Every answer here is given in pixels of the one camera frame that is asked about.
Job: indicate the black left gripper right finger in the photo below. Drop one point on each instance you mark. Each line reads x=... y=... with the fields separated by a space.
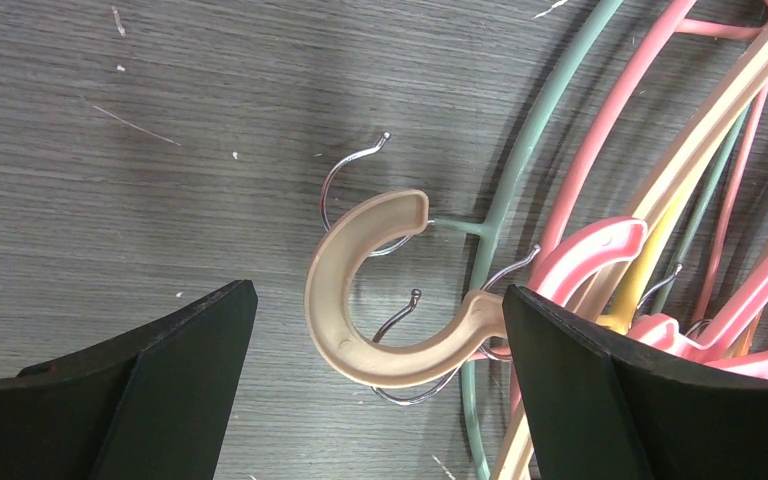
x=600 y=405

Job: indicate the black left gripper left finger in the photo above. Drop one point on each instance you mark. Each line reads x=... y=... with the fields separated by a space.
x=151 y=403

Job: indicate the thick pink plastic hanger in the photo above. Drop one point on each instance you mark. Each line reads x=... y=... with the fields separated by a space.
x=599 y=245

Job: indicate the yellow wire hanger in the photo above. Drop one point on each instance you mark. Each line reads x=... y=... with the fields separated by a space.
x=632 y=287

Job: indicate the green wire hanger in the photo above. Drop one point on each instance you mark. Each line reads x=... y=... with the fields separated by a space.
x=672 y=21

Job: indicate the thin pink wire hanger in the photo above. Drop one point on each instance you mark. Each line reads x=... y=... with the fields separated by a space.
x=734 y=149

